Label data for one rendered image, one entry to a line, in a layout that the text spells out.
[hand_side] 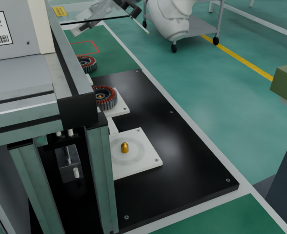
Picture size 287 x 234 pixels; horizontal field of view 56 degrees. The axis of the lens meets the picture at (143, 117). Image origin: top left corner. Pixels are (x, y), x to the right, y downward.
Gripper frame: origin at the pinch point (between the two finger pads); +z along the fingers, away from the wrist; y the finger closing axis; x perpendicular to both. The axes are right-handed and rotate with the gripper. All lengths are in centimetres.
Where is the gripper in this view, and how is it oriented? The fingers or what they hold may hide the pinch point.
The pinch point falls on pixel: (76, 25)
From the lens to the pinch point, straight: 113.0
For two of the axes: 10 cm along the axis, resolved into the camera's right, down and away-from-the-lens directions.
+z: -8.7, 4.3, 2.4
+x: -4.9, -6.7, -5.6
